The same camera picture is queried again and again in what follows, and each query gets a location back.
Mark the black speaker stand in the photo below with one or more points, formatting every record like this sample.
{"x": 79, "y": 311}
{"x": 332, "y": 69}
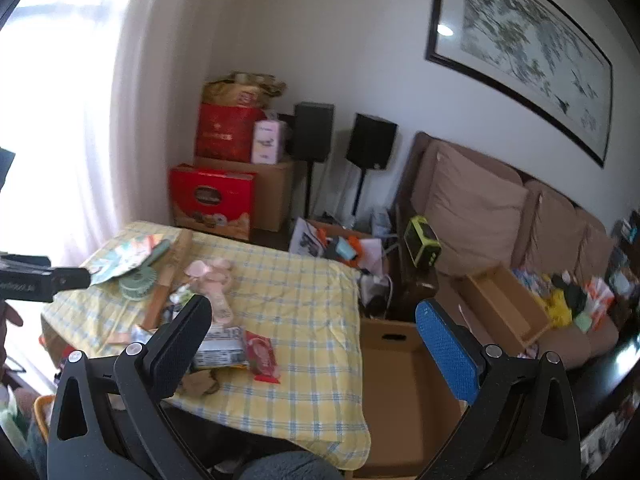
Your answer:
{"x": 358, "y": 190}
{"x": 310, "y": 190}

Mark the brown sofa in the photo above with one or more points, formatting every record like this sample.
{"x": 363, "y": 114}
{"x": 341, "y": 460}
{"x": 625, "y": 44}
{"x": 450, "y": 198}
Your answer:
{"x": 565, "y": 345}

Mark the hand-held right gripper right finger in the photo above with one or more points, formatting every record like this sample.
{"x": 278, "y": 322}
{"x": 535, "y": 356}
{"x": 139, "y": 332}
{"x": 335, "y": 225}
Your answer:
{"x": 445, "y": 350}

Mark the brown cardboard carton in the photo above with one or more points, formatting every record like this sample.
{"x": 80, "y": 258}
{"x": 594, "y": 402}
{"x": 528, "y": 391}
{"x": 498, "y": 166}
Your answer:
{"x": 275, "y": 195}

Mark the white curtain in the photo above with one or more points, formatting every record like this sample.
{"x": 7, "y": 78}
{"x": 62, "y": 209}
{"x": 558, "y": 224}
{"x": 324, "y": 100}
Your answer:
{"x": 100, "y": 160}

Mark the large cardboard box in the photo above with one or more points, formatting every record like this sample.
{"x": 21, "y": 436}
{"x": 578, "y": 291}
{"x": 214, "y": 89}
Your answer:
{"x": 400, "y": 400}

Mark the brown paper packet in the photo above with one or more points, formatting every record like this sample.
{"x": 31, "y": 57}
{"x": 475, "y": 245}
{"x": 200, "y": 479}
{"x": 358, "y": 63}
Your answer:
{"x": 200, "y": 385}

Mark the green paper hand fan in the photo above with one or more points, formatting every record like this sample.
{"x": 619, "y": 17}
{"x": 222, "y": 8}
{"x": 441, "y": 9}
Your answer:
{"x": 120, "y": 260}

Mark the black speaker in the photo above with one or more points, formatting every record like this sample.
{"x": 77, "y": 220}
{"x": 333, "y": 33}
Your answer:
{"x": 312, "y": 132}
{"x": 371, "y": 141}

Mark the green handheld electric fan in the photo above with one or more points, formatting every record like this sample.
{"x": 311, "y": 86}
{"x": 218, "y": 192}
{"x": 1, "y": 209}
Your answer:
{"x": 137, "y": 285}

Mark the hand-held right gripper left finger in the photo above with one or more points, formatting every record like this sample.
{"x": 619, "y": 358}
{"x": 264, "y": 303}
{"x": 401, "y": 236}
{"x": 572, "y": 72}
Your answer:
{"x": 180, "y": 345}

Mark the person's left hand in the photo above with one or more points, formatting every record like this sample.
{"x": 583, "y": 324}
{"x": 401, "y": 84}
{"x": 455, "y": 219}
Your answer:
{"x": 11, "y": 316}

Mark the framed landscape painting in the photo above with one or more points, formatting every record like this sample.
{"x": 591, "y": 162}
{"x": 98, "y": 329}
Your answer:
{"x": 525, "y": 35}

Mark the grey fleece clothing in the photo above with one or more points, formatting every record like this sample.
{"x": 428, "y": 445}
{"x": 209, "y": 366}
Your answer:
{"x": 290, "y": 467}

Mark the wooden folding fan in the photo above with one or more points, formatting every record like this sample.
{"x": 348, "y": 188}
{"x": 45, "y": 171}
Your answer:
{"x": 162, "y": 292}

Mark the gold gift bag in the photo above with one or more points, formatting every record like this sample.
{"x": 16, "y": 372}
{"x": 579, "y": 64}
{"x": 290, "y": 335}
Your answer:
{"x": 235, "y": 91}

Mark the silver snack packet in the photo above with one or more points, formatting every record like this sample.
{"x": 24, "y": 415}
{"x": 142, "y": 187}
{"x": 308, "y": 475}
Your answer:
{"x": 222, "y": 352}

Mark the yellow plaid tablecloth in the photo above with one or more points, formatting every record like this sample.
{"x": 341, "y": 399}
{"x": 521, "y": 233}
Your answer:
{"x": 300, "y": 300}

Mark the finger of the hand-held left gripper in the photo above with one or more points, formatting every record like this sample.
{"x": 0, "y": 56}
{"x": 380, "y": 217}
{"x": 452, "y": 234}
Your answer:
{"x": 70, "y": 277}

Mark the red gift bag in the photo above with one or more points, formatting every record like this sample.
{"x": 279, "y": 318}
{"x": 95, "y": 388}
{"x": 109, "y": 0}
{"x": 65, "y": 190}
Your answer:
{"x": 222, "y": 132}

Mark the small shallow cardboard box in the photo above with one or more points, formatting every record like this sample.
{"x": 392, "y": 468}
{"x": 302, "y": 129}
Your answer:
{"x": 505, "y": 305}

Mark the pink handheld electric fan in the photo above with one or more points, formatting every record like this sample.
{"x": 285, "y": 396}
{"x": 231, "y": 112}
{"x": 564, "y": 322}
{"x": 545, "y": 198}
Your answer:
{"x": 222, "y": 300}

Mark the dark wooden side table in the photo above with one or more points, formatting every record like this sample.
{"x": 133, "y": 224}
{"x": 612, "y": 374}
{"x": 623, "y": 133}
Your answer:
{"x": 410, "y": 290}

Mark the red snack packet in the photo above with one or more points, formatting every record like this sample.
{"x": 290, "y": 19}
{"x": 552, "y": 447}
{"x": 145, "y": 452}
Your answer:
{"x": 260, "y": 355}

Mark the red gift box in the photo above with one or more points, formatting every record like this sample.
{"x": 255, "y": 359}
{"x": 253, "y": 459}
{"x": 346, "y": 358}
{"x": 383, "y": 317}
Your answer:
{"x": 212, "y": 200}

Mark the pink white tissue box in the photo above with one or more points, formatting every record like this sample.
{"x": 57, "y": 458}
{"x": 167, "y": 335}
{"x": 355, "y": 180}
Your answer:
{"x": 269, "y": 141}

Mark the brown sofa cushion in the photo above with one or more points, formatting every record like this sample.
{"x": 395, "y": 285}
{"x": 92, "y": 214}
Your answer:
{"x": 475, "y": 210}
{"x": 555, "y": 225}
{"x": 595, "y": 247}

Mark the green radio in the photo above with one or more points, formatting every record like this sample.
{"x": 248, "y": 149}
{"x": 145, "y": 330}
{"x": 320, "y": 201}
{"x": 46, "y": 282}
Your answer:
{"x": 422, "y": 247}

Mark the pile of assorted packets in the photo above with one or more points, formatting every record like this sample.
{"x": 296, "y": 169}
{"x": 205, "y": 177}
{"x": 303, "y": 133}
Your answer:
{"x": 585, "y": 300}

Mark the green peas packet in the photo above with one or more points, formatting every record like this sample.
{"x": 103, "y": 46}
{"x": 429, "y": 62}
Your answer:
{"x": 181, "y": 296}

